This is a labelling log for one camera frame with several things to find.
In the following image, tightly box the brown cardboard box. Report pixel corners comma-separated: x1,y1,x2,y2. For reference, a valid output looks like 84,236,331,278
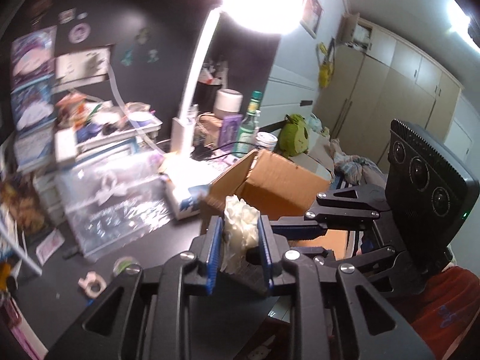
200,148,352,261

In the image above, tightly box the white tape dispenser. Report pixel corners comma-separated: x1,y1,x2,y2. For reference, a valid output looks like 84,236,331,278
78,271,107,299

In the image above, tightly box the white charging cable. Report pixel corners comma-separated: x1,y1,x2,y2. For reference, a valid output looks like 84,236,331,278
106,65,166,155

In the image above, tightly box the white round humidifier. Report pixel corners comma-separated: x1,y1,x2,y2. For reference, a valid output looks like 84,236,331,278
213,88,243,119

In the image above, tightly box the green frog plush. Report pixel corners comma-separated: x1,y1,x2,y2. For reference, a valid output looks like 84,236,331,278
278,114,309,158

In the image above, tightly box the white drawer organizer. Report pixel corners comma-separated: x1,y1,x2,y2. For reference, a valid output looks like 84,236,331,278
32,102,163,226

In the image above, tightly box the yellow tote bag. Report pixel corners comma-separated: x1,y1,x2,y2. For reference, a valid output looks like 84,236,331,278
316,38,335,89

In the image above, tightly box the white tissue pack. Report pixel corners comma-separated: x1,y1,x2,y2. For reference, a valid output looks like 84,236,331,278
166,180,210,220

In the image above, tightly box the white desk lamp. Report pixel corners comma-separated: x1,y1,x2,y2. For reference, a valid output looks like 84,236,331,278
170,0,305,156

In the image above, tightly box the small pink sachet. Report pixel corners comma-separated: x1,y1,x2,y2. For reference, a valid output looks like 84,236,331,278
36,228,65,266

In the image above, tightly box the beige wardrobe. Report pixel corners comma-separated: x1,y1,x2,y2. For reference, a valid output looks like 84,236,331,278
314,14,463,172

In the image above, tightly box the black depth camera box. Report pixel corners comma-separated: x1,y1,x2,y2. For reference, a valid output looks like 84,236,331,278
385,119,479,271

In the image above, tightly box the clear plastic gift bag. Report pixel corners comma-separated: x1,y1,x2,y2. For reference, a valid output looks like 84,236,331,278
55,150,173,262

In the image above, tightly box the framed wall picture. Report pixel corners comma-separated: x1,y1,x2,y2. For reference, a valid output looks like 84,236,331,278
301,0,323,38

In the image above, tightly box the blue Cinnamoroll box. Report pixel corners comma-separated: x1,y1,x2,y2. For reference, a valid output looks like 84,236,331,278
10,76,55,134

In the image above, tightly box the anime picture card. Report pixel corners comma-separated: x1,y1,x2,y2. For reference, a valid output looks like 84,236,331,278
1,175,47,236

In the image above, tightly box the white fabric flower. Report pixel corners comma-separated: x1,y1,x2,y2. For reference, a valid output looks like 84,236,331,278
220,195,260,275

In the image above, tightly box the round clear lidded cup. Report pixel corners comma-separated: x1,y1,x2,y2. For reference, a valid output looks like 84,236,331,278
112,256,138,277

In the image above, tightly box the purple My Melody box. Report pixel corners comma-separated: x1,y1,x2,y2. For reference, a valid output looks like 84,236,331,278
10,26,57,90

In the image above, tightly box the white labelled box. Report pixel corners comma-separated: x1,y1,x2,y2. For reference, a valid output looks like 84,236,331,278
14,127,54,172

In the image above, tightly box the green glass bottle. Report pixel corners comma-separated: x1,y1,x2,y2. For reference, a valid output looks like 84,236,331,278
232,90,263,158

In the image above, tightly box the white wire shelf rack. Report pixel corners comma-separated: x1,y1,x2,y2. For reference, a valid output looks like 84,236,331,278
1,203,42,276

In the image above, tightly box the purple small box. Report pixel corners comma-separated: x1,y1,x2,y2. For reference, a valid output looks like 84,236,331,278
217,114,242,150

